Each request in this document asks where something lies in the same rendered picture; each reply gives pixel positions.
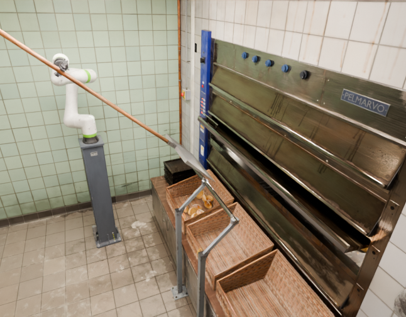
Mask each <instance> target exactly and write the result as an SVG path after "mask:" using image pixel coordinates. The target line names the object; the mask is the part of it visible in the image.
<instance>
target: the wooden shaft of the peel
mask: <svg viewBox="0 0 406 317"><path fill-rule="evenodd" d="M0 35H1V36H2V37H4V38H5V39H7V40H9V41H10V42H11V43H13V44H15V45H16V46H18V47H20V48H21V49H22V50H24V51H25V52H27V53H29V54H30V55H32V56H33V57H34V58H36V59H38V60H39V61H41V62H43V63H44V64H45V65H47V66H49V67H50V68H52V69H53V70H55V71H56V72H58V73H59V74H61V75H63V76H64V77H66V78H67V79H68V80H70V81H72V82H73V83H75V84H77V85H78V86H79V87H81V88H83V89H84V90H86V91H87V92H89V93H90V94H92V95H93V96H95V97H96V98H98V99H100V100H101V101H102V102H104V103H106V104H107V105H109V106H110V107H112V108H113V109H115V110H116V111H118V112H120V113H121V114H123V115H124V116H125V117H127V118H129V119H130V120H132V121H134V122H135V123H136V124H138V125H140V126H141V127H143V128H144V129H146V130H147V131H149V132H150V133H152V134H154V135H155V136H157V137H158V138H159V139H161V140H163V141H164V142H166V143H167V142H168V139H166V138H165V137H163V136H161V135H160V134H159V133H157V132H156V131H154V130H152V129H151V128H150V127H148V126H146V125H145V124H144V123H142V122H141V121H139V120H138V119H136V118H134V117H133V116H131V115H130V114H128V113H127V112H125V111H124V110H122V109H121V108H119V107H118V106H116V105H115V104H113V103H112V102H110V101H109V100H107V99H106V98H104V97H102V96H101V95H100V94H98V93H96V92H95V91H93V90H92V89H91V88H89V87H87V86H86V85H85V84H83V83H81V82H80V81H78V80H77V79H76V78H74V77H72V76H71V75H69V74H68V73H66V72H63V71H62V70H60V68H59V67H57V66H56V65H54V64H53V63H51V62H50V61H48V60H47V59H45V58H44V57H42V56H41V55H39V54H37V53H36V52H34V51H33V50H32V49H30V48H28V47H27V46H26V45H24V44H22V43H21V42H19V41H18V40H17V39H15V38H13V37H12V36H11V35H9V34H7V33H6V32H4V31H3V30H1V29H0Z"/></svg>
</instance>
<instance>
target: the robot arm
mask: <svg viewBox="0 0 406 317"><path fill-rule="evenodd" d="M53 64H54V65H56V66H57V67H59V68H60V70H62V71H63V72H66V73H68V74H69V75H71V76H72V77H74V78H76V79H77V80H78V81H80V82H81V83H83V84H88V83H93V82H94V81H95V80H96V79H97V75H96V73H95V72H94V71H93V70H92V69H75V68H69V69H68V67H69V59H68V58H67V56H65V55H64V54H61V53H58V54H56V55H55V56H54V57H53ZM51 82H52V83H53V84H54V85H56V86H64V85H66V101H65V112H64V117H63V123H64V125H65V126H67V127H69V128H78V129H81V131H82V134H83V139H82V143H84V144H94V143H97V142H98V141H99V138H98V137H97V130H96V122H95V117H94V116H93V115H90V114H78V108H77V96H78V88H79V86H78V85H77V84H75V83H73V82H72V81H70V80H68V79H67V78H66V77H64V76H63V75H61V74H59V73H58V72H56V71H55V70H53V69H52V74H51Z"/></svg>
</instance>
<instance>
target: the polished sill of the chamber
mask: <svg viewBox="0 0 406 317"><path fill-rule="evenodd" d="M211 142H212V143H213V144H214V145H215V146H216V147H217V148H218V149H220V151H221V152H222V153H223V154H225V156H226V157H227V158H228V159H229V160H230V161H232V163H233V164H234V165H235V166H237V167H238V168H239V169H240V170H241V171H242V172H243V173H244V174H245V175H246V176H247V177H248V178H249V179H250V180H251V181H252V182H253V183H254V184H255V185H256V186H257V187H259V188H260V189H261V190H262V191H263V192H264V193H265V194H266V195H267V196H268V197H269V198H270V199H271V200H272V201H273V202H274V203H275V204H276V205H277V206H278V207H279V208H280V209H281V210H282V211H283V212H284V213H285V214H286V215H287V216H288V217H289V218H290V219H291V220H292V221H293V222H294V223H295V224H296V225H297V226H299V227H300V228H301V229H302V230H303V231H304V232H305V233H306V234H307V235H308V236H309V237H310V238H311V239H312V240H313V241H314V242H315V243H316V244H317V245H318V246H319V247H321V248H322V249H323V251H325V252H326V253H327V254H328V256H330V258H332V259H333V261H335V263H337V264H338V266H340V267H341V268H342V269H343V270H344V271H345V272H346V273H347V274H348V275H349V276H350V277H351V278H352V279H353V280H354V281H355V280H356V277H357V275H358V272H359V269H360V267H359V266H358V265H356V264H355V263H354V262H353V261H352V260H351V259H350V258H349V257H348V256H347V255H346V254H345V253H343V252H342V251H341V250H340V249H338V248H337V246H335V244H333V243H332V242H331V241H330V240H329V239H328V238H327V237H326V236H324V235H323V234H322V233H321V232H320V231H319V230H318V229H317V228H316V227H315V226H314V225H313V224H311V223H310V222H309V221H308V220H307V219H306V218H304V217H303V216H302V215H301V214H300V213H299V212H298V211H297V210H296V209H295V208H294V207H293V206H292V205H290V204H289V203H288V202H287V201H286V200H285V199H284V198H283V197H281V195H279V193H277V192H276V191H275V190H274V189H273V188H272V187H270V186H269V185H268V184H267V183H266V182H265V181H264V180H263V179H262V178H261V177H260V176H259V175H258V174H256V173H255V172H254V171H253V170H252V169H251V168H249V167H248V166H247V165H246V164H245V163H244V162H243V161H242V160H241V159H240V158H239V157H238V156H237V155H235V154H234V153H233V152H232V151H231V150H230V149H228V147H227V146H225V144H223V143H222V142H221V141H220V140H219V139H218V138H217V137H212V138H211Z"/></svg>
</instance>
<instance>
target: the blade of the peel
mask: <svg viewBox="0 0 406 317"><path fill-rule="evenodd" d="M165 137H166V138H167V139H169V140H170V141H171V142H173V143H174V144H176V147H175V148H174V149H175V150H176V152H177V153H178V154H179V155H180V157H181V158H182V160H183V161H184V162H185V163H186V164H187V165H189V166H190V167H192V168H193V169H195V170H197V171H198V172H200V173H201V174H203V175H205V176H206V177H208V178H210V179H211V180H213V181H214V182H215V180H214V179H213V178H212V177H211V176H210V175H209V173H208V172H207V171H206V169H205V168H203V166H202V165H201V164H200V162H199V161H198V160H197V159H196V158H195V157H194V155H193V154H192V153H190V152H189V151H188V150H187V149H186V148H184V147H183V146H181V144H179V143H178V142H177V141H175V140H174V139H173V138H172V137H171V136H169V135H168V134H166V135H165Z"/></svg>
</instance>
